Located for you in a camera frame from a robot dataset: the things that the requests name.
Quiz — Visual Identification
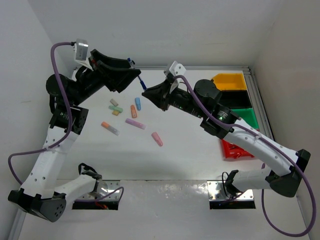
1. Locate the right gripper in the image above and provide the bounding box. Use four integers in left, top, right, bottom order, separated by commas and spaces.
142, 77, 204, 119

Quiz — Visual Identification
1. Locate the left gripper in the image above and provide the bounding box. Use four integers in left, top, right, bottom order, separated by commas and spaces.
70, 49, 139, 106

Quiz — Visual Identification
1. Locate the blue gel pen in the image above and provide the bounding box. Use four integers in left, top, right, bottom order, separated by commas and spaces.
126, 57, 148, 92

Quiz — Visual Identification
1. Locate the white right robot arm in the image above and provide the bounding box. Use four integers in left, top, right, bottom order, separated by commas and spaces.
142, 62, 311, 198

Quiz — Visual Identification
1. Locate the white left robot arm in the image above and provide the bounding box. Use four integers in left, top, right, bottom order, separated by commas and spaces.
8, 57, 140, 222

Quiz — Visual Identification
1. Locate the blue highlighter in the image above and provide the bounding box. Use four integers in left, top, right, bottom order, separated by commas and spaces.
134, 97, 142, 111

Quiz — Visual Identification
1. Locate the orange translucent highlighter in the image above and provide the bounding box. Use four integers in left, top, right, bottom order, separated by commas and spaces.
130, 104, 138, 119

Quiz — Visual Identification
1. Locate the grey white eraser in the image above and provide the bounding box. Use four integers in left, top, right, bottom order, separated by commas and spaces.
110, 98, 119, 106

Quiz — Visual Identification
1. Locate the purple highlighter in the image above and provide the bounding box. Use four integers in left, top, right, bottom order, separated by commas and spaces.
125, 118, 146, 130

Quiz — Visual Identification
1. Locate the green highlighter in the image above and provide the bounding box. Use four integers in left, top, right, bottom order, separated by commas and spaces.
108, 105, 123, 113

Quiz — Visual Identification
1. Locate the orange capped clear highlighter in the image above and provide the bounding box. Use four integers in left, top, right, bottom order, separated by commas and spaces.
101, 121, 120, 136

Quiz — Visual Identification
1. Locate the yellow bin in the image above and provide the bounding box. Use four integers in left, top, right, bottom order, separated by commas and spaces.
212, 73, 247, 91

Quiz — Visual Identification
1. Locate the black bin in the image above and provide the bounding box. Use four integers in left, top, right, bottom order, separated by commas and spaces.
219, 90, 252, 109

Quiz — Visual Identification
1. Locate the green bin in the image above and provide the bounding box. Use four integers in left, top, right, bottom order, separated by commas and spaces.
232, 108, 260, 130

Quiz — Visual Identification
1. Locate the red bin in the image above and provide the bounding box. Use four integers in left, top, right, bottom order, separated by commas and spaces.
221, 139, 254, 160

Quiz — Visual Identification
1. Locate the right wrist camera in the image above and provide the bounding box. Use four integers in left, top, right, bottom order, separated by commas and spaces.
164, 61, 186, 77

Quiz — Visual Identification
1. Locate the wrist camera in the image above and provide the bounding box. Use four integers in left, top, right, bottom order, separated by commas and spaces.
164, 61, 186, 77
73, 38, 93, 71

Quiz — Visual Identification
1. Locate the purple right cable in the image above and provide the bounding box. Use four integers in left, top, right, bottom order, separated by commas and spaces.
178, 74, 315, 237

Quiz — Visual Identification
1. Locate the purple cable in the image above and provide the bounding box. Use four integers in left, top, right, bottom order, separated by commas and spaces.
178, 74, 315, 237
7, 41, 125, 203

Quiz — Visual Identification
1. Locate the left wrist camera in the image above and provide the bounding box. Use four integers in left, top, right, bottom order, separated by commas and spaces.
73, 38, 93, 71

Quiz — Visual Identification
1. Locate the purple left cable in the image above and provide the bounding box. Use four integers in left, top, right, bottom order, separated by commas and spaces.
7, 41, 125, 203

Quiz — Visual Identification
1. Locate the left base plate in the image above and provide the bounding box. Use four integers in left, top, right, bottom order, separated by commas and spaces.
75, 180, 122, 203

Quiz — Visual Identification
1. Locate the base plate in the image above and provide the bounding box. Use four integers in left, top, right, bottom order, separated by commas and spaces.
75, 180, 122, 203
207, 180, 254, 203

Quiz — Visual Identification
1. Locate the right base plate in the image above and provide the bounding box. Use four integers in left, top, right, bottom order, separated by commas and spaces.
207, 180, 254, 203

